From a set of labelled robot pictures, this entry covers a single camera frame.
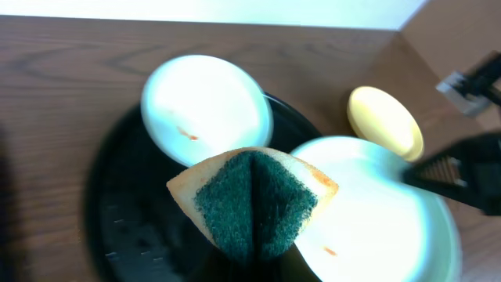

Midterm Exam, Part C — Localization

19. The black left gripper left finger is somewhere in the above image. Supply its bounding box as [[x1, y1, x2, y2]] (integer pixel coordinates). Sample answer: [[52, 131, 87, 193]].
[[184, 247, 231, 282]]

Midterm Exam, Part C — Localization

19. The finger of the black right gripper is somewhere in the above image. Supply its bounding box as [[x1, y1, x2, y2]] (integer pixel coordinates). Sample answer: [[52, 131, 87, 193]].
[[402, 132, 500, 215]]

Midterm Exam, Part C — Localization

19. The black round tray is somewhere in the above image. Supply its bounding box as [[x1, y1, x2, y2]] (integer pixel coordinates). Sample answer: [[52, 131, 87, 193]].
[[85, 98, 319, 282]]

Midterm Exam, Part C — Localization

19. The yellow plate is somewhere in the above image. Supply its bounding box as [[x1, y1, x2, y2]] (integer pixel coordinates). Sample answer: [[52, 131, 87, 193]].
[[347, 86, 424, 161]]

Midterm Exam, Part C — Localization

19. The mint green plate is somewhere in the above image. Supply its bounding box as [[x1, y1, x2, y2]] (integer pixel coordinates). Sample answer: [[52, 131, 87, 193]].
[[292, 136, 462, 281], [140, 55, 273, 167]]

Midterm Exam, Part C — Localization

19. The green and yellow sponge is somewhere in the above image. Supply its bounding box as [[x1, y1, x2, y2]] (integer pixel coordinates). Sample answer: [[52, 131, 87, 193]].
[[166, 147, 339, 266]]

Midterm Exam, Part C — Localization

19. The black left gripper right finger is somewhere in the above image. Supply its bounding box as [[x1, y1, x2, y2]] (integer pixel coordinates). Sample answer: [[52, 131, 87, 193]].
[[278, 244, 320, 282]]

